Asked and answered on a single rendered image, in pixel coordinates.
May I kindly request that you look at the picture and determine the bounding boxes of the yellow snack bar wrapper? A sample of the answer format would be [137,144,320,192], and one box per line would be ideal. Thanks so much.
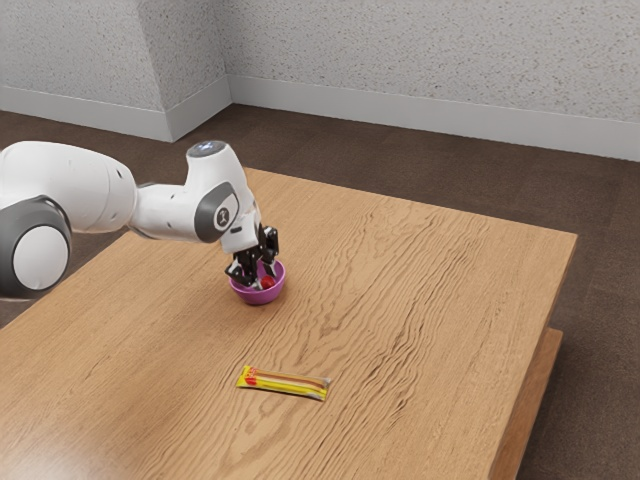
[235,365,333,401]

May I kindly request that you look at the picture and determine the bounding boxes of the purple bowl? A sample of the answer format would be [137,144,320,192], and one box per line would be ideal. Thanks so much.
[228,257,287,307]

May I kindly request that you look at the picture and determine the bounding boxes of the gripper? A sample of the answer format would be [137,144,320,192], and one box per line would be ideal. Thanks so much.
[224,223,280,290]

